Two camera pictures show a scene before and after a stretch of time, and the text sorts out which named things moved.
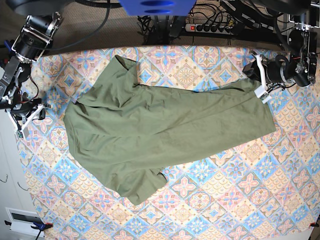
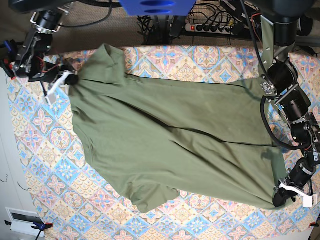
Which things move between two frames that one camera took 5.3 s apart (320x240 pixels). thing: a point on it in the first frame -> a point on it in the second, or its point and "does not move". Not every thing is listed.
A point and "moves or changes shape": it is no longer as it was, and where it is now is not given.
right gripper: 277,71 -> 298,176
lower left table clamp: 39,226 does not move
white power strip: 197,27 does not move
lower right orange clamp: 313,224 does not move
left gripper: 31,109 -> 53,72
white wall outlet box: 21,221 does not move
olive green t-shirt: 125,134 moves or changes shape
